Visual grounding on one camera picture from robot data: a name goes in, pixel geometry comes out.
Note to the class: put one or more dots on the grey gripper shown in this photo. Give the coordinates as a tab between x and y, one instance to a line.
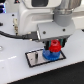
50	31

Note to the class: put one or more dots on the blue gear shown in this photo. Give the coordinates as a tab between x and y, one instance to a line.
51	56

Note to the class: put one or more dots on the red gear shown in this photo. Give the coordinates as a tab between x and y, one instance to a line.
55	46

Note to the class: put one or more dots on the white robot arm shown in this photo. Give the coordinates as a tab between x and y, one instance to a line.
46	20

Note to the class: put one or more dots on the left metal peg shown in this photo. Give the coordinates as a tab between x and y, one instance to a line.
35	56

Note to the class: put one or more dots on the black framed peg base plate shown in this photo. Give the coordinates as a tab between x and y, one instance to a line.
41	56

